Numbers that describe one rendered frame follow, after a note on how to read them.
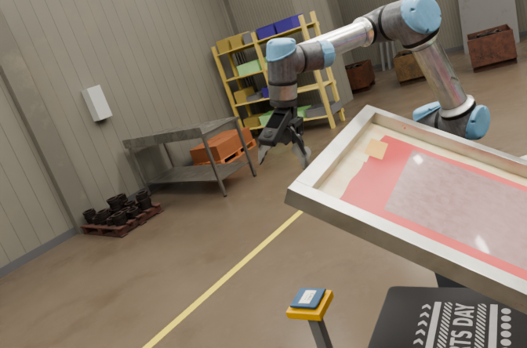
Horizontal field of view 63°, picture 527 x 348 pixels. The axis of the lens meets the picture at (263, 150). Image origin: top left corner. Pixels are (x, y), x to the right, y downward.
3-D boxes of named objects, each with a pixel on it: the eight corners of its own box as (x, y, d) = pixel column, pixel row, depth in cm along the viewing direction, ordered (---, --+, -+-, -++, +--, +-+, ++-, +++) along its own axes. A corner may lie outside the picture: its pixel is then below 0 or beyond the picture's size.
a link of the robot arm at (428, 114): (431, 132, 168) (423, 99, 165) (462, 132, 156) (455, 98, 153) (411, 144, 163) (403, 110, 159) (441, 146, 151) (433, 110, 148)
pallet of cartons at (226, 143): (231, 147, 877) (225, 129, 867) (260, 144, 821) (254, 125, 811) (191, 171, 798) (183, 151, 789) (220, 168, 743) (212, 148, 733)
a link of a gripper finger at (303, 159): (322, 161, 118) (304, 133, 118) (314, 170, 114) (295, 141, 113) (314, 165, 120) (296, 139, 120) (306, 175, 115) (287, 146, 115)
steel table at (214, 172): (179, 178, 777) (158, 124, 753) (259, 174, 639) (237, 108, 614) (146, 197, 725) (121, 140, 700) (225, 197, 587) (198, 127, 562)
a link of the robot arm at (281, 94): (289, 87, 107) (260, 85, 110) (290, 105, 108) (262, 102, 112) (301, 80, 113) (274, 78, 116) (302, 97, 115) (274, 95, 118)
